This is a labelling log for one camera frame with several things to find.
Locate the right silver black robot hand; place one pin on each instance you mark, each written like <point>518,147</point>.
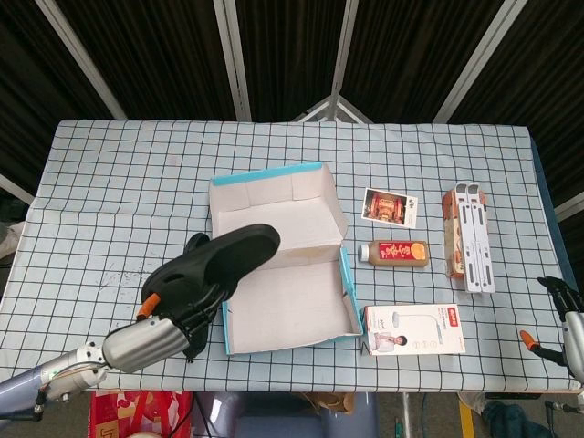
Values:
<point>576,333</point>

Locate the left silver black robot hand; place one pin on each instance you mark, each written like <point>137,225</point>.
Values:
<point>141,344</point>

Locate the black rubber slipper with tag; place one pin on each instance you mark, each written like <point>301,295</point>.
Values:
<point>198,242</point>

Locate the light blue shoe box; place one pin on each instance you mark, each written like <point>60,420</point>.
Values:
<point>292,301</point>

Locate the red patterned bag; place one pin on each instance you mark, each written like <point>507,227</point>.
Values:
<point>137,410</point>

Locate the white desk lamp box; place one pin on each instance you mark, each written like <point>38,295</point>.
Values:
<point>410,330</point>

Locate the white sneaker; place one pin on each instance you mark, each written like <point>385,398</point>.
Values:
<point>470,401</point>

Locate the white folding laptop stand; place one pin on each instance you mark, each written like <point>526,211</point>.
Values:
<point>476,246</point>

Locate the blue-grey chair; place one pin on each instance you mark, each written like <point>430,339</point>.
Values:
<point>274,424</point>

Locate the metal table leg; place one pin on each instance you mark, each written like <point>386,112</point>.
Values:
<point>406,415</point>

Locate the brown drink bottle red label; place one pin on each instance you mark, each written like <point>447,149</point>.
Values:
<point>397,253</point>

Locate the brown paper bag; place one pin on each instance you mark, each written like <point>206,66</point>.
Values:
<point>333,401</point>

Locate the red temple photo postcard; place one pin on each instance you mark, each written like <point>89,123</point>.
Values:
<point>390,207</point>

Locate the white metal frame bar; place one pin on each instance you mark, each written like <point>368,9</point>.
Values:
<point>16,189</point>
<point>343,59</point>
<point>232,59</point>
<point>479,59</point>
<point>570,207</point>
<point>77,52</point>

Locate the white triangular frame brace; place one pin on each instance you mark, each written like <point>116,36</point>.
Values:
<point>333,102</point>

